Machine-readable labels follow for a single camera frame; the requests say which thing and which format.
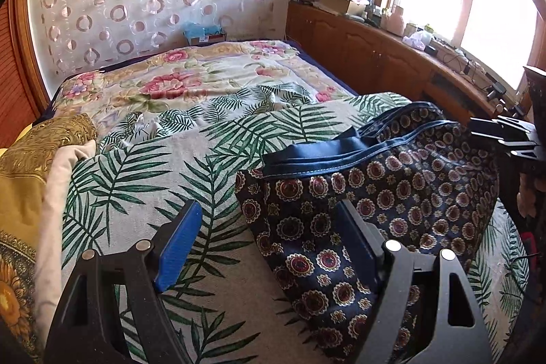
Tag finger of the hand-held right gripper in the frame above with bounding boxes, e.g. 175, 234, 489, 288
469, 117, 536, 146
509, 148, 540, 161

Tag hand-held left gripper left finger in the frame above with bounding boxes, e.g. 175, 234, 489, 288
45, 200, 203, 364

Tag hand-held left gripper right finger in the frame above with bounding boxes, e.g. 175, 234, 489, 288
335, 200, 491, 364

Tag navy medallion print garment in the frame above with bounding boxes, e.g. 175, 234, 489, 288
234, 102, 501, 364

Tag palm leaf print blanket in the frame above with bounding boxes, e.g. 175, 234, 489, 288
60, 85, 532, 364

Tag white plastic bag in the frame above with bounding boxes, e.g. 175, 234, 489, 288
402, 29, 431, 50

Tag beige cloth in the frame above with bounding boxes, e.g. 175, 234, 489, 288
33, 139, 100, 331

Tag pink bottle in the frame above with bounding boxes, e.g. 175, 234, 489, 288
385, 5, 407, 36

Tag wooden cabinet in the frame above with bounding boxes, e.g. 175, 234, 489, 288
285, 1, 534, 128

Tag floral blanket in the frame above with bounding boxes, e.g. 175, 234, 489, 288
53, 40, 357, 130

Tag yellow patterned cloth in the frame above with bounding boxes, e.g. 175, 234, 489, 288
0, 112, 99, 352

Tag cardboard box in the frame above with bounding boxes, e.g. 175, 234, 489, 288
318, 0, 368, 17

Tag blue tissue box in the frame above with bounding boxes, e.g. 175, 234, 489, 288
183, 23, 228, 46

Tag wooden headboard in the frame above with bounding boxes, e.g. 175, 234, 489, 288
0, 0, 51, 149

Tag tangled cables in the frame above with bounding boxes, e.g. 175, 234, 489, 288
439, 47, 489, 81

